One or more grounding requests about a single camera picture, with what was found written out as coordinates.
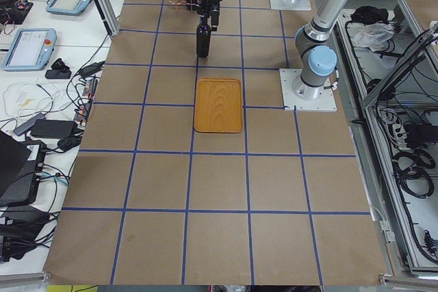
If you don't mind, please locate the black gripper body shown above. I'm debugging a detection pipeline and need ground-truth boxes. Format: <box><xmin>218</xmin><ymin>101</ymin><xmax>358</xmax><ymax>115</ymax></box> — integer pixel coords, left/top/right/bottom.
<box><xmin>197</xmin><ymin>0</ymin><xmax>221</xmax><ymax>18</ymax></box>

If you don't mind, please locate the wooden tray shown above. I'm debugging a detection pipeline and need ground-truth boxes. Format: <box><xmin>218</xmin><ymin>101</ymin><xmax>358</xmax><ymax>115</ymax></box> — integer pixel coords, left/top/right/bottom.
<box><xmin>194</xmin><ymin>77</ymin><xmax>242</xmax><ymax>133</ymax></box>

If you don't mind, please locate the teach pendant upper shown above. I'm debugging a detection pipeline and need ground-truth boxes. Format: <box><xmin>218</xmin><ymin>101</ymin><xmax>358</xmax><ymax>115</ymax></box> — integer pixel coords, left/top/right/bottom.
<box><xmin>46</xmin><ymin>0</ymin><xmax>91</xmax><ymax>16</ymax></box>

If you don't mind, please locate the teach pendant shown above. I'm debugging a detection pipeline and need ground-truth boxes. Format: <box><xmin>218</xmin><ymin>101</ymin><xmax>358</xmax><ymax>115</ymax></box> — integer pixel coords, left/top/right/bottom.
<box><xmin>1</xmin><ymin>28</ymin><xmax>57</xmax><ymax>72</ymax></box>
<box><xmin>46</xmin><ymin>0</ymin><xmax>91</xmax><ymax>16</ymax></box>

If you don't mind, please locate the crumpled white cloth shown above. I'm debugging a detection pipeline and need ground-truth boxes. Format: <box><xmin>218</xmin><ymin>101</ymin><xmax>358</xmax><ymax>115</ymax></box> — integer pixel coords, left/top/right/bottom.
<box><xmin>352</xmin><ymin>23</ymin><xmax>394</xmax><ymax>51</ymax></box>

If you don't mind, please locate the teach pendant lower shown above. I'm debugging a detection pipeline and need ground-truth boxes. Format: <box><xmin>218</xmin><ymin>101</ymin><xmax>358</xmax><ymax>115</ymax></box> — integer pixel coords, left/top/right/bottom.
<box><xmin>1</xmin><ymin>28</ymin><xmax>57</xmax><ymax>72</ymax></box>

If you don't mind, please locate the black power brick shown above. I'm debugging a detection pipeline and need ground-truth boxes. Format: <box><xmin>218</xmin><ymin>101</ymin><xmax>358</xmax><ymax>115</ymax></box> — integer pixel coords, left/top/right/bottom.
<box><xmin>30</xmin><ymin>120</ymin><xmax>77</xmax><ymax>139</ymax></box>

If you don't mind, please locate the black laptop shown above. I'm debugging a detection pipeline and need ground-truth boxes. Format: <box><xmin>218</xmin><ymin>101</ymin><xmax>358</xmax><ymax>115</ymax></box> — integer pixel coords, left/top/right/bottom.
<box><xmin>1</xmin><ymin>132</ymin><xmax>46</xmax><ymax>207</ymax></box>

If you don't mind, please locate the aluminium frame rail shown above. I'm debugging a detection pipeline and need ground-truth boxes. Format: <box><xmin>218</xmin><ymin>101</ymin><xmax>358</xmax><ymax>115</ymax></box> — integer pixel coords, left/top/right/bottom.
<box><xmin>363</xmin><ymin>23</ymin><xmax>437</xmax><ymax>109</ymax></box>

